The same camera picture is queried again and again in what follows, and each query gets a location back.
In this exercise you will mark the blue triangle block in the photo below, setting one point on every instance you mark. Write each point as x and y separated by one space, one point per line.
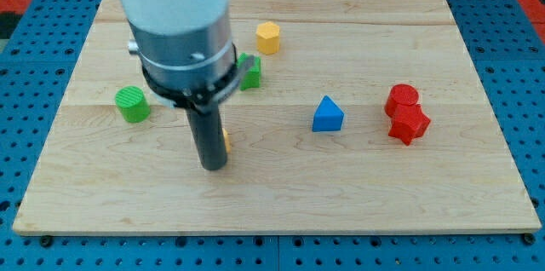
328 116

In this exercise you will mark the small yellow block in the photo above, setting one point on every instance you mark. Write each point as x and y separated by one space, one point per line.
226 140

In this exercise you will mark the red cylinder block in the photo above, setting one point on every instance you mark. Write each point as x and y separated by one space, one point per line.
400 94

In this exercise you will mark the red star block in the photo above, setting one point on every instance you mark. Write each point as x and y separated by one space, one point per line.
408 123

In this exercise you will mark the light wooden board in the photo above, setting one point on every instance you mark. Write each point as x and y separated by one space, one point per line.
101 176

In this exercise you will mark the green star block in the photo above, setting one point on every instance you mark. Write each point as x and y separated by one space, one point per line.
252 78

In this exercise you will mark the yellow hexagon block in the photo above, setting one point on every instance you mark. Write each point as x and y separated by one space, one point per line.
268 38

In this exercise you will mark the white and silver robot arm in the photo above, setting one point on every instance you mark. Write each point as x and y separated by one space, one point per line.
186 49

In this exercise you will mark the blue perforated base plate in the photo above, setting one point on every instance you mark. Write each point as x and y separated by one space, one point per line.
41 52

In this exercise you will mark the green cylinder block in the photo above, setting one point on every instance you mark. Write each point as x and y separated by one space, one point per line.
132 104

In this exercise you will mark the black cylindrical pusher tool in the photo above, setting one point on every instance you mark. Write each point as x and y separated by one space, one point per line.
208 135

